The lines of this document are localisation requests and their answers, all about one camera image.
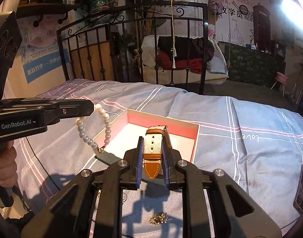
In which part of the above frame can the blue-grey plaid bed sheet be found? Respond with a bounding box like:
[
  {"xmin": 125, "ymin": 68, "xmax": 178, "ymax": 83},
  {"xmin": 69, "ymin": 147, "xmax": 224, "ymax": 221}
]
[{"xmin": 15, "ymin": 79, "xmax": 303, "ymax": 233}]

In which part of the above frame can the person's left hand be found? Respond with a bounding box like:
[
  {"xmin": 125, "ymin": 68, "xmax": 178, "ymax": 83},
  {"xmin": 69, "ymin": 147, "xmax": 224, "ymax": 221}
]
[{"xmin": 0, "ymin": 141, "xmax": 18, "ymax": 189}]

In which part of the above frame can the bright ceiling lamp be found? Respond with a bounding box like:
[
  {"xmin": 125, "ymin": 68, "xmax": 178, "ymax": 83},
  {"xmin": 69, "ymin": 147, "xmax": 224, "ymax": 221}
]
[{"xmin": 280, "ymin": 0, "xmax": 303, "ymax": 31}]

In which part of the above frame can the black iron bed frame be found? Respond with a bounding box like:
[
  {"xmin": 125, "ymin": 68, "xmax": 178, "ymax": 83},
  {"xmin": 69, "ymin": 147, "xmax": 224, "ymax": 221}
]
[{"xmin": 56, "ymin": 0, "xmax": 208, "ymax": 95}]

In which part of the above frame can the open pink-lined gift box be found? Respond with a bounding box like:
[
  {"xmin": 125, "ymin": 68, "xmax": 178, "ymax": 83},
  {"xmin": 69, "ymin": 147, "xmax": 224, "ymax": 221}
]
[{"xmin": 95, "ymin": 109, "xmax": 199, "ymax": 165}]

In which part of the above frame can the pearl bead bracelet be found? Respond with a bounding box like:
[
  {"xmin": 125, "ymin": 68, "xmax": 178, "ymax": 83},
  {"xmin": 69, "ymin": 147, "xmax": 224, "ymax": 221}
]
[{"xmin": 75, "ymin": 103, "xmax": 112, "ymax": 154}]

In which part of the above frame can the blue white wall poster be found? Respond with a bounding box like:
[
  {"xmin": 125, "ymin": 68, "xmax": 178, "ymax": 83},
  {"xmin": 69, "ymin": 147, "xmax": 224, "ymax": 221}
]
[{"xmin": 17, "ymin": 14, "xmax": 62, "ymax": 83}]

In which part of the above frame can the pink stool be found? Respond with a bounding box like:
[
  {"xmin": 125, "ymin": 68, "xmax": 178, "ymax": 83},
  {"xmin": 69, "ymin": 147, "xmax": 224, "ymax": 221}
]
[{"xmin": 271, "ymin": 71, "xmax": 288, "ymax": 97}]

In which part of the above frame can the white hanging swing chair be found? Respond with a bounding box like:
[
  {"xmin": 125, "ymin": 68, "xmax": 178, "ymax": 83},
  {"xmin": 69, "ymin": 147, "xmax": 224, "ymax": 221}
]
[{"xmin": 141, "ymin": 0, "xmax": 229, "ymax": 85}]

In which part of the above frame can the tan leather strap watch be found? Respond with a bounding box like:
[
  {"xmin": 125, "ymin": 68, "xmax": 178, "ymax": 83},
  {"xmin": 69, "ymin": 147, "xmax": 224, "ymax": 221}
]
[{"xmin": 143, "ymin": 125, "xmax": 172, "ymax": 179}]

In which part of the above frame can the red cushion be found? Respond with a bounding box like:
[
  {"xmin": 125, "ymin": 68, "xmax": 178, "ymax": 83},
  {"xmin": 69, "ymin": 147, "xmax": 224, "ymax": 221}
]
[{"xmin": 156, "ymin": 52, "xmax": 202, "ymax": 74}]

